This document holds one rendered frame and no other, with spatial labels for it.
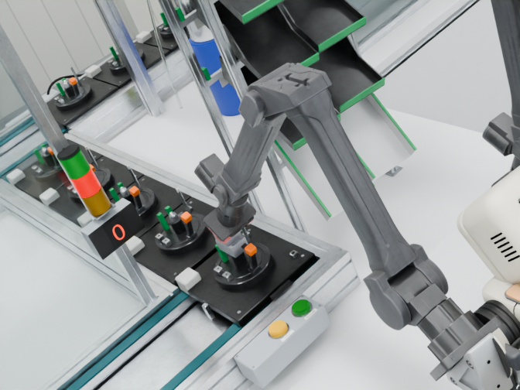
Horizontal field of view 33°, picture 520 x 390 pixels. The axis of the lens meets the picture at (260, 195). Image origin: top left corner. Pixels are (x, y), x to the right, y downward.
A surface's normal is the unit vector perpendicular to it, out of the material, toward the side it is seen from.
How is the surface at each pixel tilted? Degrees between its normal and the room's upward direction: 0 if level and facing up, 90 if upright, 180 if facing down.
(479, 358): 82
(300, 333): 90
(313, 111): 67
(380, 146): 45
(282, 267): 0
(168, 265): 0
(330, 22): 25
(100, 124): 90
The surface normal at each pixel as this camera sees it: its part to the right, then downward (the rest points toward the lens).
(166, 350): -0.33, -0.77
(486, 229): -0.78, 0.55
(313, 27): -0.10, -0.54
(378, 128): 0.11, -0.29
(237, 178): -0.70, 0.47
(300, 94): 0.40, -0.05
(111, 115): 0.62, 0.26
